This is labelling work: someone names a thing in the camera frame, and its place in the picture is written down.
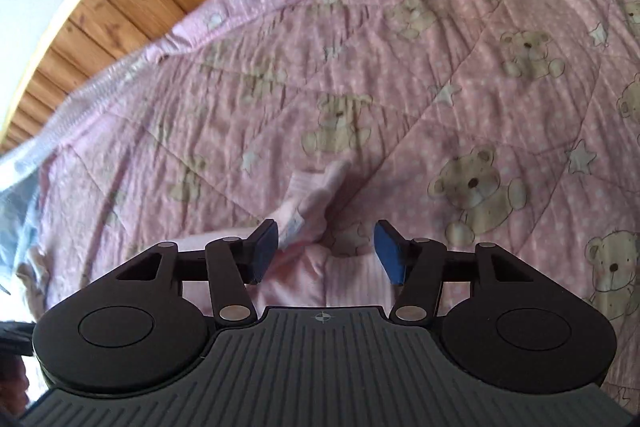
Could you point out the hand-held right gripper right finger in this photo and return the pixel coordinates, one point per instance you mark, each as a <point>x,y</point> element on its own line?
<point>390,252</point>

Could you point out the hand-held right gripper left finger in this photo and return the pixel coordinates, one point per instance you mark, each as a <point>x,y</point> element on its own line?
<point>265,252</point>

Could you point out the pink pants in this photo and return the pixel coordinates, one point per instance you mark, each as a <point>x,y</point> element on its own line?
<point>310,272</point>

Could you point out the pink bear printed blanket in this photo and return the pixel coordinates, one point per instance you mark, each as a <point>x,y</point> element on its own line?
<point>450,82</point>

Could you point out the clear bubble wrap sheet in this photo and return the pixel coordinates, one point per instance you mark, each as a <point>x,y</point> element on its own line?
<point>75,107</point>

